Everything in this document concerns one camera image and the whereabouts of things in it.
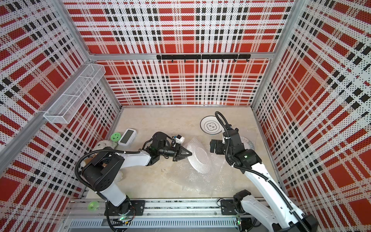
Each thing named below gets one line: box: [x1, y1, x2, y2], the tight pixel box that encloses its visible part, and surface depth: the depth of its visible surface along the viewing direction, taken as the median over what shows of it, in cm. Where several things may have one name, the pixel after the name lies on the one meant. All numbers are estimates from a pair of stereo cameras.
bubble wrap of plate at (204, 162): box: [184, 137, 227, 187], surface depth 84 cm
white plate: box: [199, 115, 224, 135], surface depth 110 cm
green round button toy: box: [110, 132, 122, 142], surface depth 100 cm
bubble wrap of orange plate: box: [166, 162, 235, 196], surface depth 82 cm
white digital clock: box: [117, 128, 138, 146], surface depth 100 cm
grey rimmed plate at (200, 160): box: [187, 144, 213, 174], surface depth 81 cm
